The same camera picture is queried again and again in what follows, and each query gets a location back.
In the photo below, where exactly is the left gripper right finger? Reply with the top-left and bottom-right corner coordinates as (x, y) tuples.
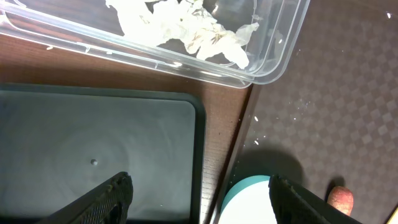
(269, 175), (360, 224)

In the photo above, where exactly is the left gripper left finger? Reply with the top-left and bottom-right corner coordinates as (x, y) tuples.
(38, 172), (134, 224)

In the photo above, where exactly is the light blue bowl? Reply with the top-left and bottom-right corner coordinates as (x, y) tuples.
(218, 175), (277, 224)

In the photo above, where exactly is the white tissue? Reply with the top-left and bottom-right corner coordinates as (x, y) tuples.
(105, 0), (259, 69)

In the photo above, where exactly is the clear plastic waste bin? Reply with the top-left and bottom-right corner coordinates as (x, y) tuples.
(1, 0), (309, 88)

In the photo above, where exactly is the orange carrot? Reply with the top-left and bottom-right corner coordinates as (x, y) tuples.
(327, 186), (354, 216)

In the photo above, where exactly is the black plastic bin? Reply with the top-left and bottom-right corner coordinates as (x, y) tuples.
(1, 84), (206, 223)

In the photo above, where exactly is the dark brown serving tray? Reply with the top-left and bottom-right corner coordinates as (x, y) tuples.
(211, 0), (397, 223)

